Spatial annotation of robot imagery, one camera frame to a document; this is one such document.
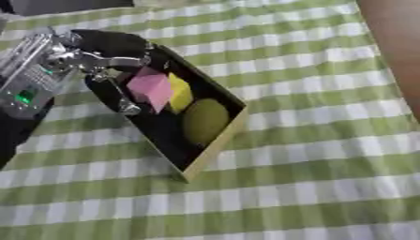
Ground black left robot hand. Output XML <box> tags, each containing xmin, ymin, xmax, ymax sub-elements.
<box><xmin>52</xmin><ymin>28</ymin><xmax>157</xmax><ymax>116</ymax></box>

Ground pink block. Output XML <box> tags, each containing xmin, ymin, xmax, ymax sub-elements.
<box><xmin>125</xmin><ymin>66</ymin><xmax>176</xmax><ymax>114</ymax></box>

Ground tan cardboard box black inside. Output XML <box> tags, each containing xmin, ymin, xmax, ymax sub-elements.
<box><xmin>83</xmin><ymin>42</ymin><xmax>251</xmax><ymax>184</ymax></box>

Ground yellow block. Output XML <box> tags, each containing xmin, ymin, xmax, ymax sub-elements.
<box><xmin>164</xmin><ymin>72</ymin><xmax>196</xmax><ymax>115</ymax></box>

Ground green toy fruit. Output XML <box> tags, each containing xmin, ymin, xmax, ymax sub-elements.
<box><xmin>180</xmin><ymin>97</ymin><xmax>232</xmax><ymax>148</ymax></box>

